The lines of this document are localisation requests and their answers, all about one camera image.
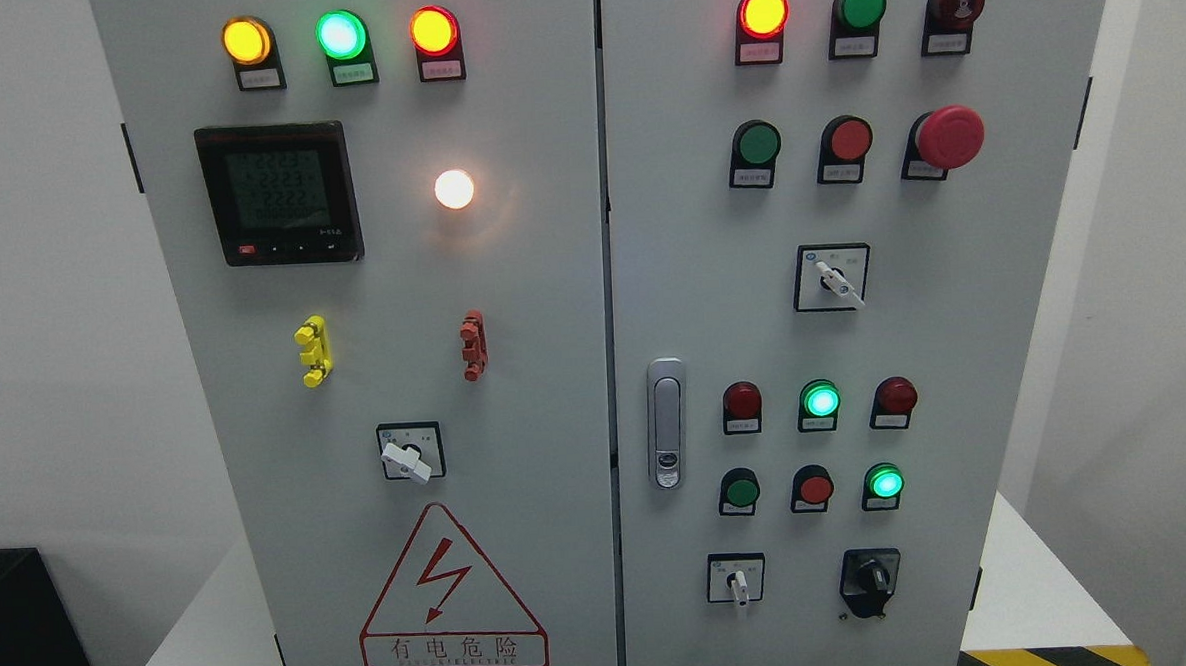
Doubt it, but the grey right cabinet door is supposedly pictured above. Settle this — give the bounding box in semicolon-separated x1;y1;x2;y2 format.
601;0;1105;666

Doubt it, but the black digital power meter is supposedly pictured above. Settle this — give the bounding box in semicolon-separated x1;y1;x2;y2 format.
195;120;364;267

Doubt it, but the green lit lamp lower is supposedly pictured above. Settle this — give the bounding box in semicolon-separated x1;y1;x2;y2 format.
861;462;905;512

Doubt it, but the red lit lamp right door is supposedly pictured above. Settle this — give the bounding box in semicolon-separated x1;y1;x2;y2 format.
735;0;790;66

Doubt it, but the white platform with hazard stripes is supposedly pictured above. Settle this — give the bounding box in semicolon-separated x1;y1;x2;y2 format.
145;497;1149;666

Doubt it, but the dark red lamp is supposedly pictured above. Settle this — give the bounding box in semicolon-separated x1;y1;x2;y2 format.
721;380;763;435
868;376;919;430

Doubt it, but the yellow terminal connector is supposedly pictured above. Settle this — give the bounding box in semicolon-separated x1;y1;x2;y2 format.
293;314;334;389

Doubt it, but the green push button lower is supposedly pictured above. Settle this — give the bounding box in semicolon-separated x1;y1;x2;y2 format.
718;467;761;517

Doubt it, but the green unlit lamp top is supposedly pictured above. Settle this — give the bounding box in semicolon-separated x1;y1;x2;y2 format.
828;0;887;59

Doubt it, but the red push button upper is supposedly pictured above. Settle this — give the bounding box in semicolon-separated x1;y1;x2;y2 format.
816;114;873;185

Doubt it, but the red push button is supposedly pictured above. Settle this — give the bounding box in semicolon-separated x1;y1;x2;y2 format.
789;465;836;514
816;114;873;185

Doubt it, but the red mushroom emergency stop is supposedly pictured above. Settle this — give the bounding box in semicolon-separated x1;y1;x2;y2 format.
900;104;986;181

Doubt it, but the red terminal connector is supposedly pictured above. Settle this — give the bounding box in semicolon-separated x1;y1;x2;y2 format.
459;309;489;383

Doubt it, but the black rotary knob switch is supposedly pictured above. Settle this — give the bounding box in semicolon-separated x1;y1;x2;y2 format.
840;547;901;619

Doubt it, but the green lit indicator lamp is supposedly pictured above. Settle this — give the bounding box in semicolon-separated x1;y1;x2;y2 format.
315;9;378;87

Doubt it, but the white-handled selector switch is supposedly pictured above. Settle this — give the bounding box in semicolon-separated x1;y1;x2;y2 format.
704;551;767;620
376;421;447;484
793;243;872;312

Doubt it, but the dark red lamp left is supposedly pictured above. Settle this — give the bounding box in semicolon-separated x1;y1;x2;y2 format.
721;380;763;435

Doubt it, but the red electric hazard warning sticker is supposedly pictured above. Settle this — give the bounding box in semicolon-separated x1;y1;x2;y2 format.
359;501;549;666

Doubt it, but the grey left cabinet door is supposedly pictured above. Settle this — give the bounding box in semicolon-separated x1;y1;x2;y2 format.
90;0;619;666

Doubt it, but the red push button lower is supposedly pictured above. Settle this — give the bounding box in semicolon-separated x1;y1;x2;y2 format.
789;465;836;514

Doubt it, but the grey cabinet door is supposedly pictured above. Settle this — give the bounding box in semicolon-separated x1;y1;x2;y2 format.
90;0;619;666
601;0;1105;666

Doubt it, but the white glowing indicator lamp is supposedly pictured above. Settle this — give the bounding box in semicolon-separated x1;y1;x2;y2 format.
432;169;476;210

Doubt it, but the white-handled selector switch left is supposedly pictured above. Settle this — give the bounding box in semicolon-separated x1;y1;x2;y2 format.
376;421;447;484

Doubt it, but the dark red lamp right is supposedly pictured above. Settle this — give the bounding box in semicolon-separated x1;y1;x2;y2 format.
868;376;919;430

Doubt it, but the green push button upper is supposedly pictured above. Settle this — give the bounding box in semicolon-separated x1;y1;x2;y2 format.
728;119;782;188

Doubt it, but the red-ringed lit indicator lamp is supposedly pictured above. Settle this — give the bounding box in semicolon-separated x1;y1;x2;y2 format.
407;5;467;82

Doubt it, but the white-handled selector switch lower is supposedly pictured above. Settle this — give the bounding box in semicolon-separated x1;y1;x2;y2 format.
704;551;767;620

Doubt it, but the green lit lamp middle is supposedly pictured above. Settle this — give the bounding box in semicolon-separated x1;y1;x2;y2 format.
797;379;840;433

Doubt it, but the white-handled selector switch upper right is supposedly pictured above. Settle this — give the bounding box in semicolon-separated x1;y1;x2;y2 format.
793;243;872;312

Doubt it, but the silver door latch handle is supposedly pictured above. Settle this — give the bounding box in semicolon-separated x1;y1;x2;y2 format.
646;357;686;489

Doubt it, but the dark red buzzer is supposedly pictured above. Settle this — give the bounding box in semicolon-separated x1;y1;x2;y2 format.
922;0;986;57

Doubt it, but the yellow indicator lamp top left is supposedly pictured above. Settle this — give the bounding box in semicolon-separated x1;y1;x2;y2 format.
221;15;288;92

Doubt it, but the green push button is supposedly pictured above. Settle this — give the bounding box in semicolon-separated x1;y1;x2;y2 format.
728;119;782;188
718;467;761;517

